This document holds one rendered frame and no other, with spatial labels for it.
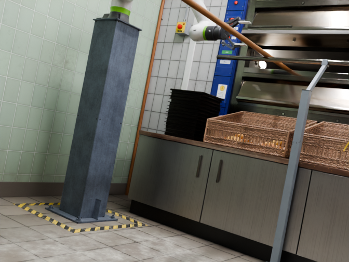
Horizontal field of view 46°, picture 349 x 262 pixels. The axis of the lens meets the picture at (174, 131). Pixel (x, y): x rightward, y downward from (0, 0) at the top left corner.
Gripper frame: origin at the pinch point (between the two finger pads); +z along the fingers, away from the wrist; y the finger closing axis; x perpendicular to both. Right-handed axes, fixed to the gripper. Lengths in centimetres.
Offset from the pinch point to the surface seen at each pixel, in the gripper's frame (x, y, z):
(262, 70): -55, 10, -11
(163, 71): -56, 17, -100
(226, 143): -8, 67, -4
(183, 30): -49, -17, -83
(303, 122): 5, 48, 45
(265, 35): -42.6, -12.3, -8.0
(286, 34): -40.6, -12.6, 8.3
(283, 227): 5, 104, 45
